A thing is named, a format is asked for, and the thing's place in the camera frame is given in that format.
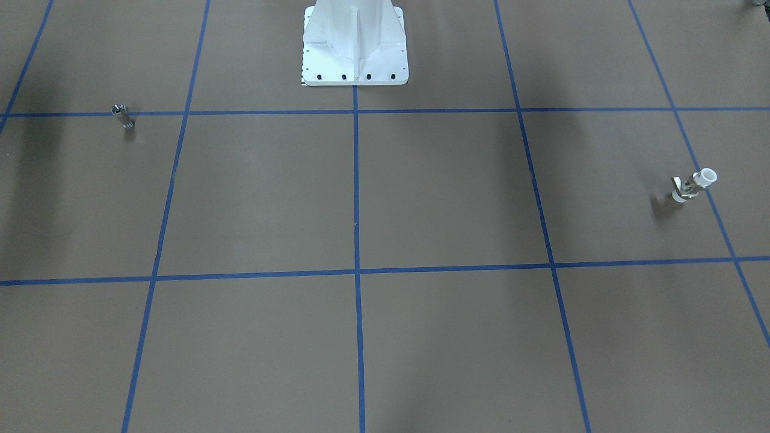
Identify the chrome tee pipe fitting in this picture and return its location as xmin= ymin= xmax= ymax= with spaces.
xmin=112 ymin=104 xmax=135 ymax=131

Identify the white PPR valve with metal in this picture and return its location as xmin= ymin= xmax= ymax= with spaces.
xmin=671 ymin=167 xmax=718 ymax=203

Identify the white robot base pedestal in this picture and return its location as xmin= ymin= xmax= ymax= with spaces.
xmin=301 ymin=1 xmax=410 ymax=86

